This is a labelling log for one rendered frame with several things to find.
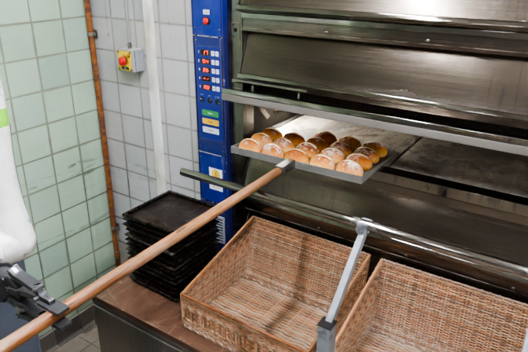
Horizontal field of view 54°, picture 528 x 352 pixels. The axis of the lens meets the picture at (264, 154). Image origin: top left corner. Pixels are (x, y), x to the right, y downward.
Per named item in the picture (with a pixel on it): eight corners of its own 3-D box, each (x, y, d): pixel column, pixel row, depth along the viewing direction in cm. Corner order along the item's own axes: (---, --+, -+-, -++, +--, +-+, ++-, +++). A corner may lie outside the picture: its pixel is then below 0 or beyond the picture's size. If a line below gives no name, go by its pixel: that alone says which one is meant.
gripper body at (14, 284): (10, 258, 121) (34, 271, 117) (16, 288, 124) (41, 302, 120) (-21, 273, 115) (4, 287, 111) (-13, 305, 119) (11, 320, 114)
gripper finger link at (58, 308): (49, 298, 112) (49, 295, 112) (70, 309, 109) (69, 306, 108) (37, 305, 110) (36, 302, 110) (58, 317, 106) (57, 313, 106)
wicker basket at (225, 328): (253, 267, 234) (252, 213, 224) (368, 313, 204) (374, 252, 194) (178, 327, 196) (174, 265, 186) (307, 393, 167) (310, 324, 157)
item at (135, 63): (130, 67, 241) (128, 45, 238) (145, 70, 236) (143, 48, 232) (118, 70, 235) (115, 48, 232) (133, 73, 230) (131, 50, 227)
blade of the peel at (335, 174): (361, 184, 174) (362, 177, 173) (230, 152, 202) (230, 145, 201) (397, 152, 203) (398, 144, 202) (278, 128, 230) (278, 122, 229)
